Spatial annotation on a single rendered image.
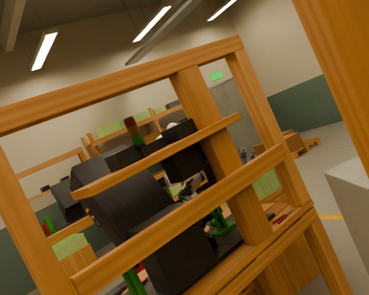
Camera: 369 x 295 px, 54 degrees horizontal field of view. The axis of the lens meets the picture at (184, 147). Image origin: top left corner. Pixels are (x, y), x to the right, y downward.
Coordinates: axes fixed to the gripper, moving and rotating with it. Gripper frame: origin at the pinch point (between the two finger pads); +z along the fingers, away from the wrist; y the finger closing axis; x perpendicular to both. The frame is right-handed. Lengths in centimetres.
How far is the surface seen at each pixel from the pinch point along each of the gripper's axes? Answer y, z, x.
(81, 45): -236, -356, -518
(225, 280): 2, 32, 44
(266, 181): -65, -83, 20
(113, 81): 75, 8, -26
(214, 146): 35.6, -12.2, 12.7
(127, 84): 72, 4, -23
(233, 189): 24.5, -1.0, 29.7
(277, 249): -11, -3, 57
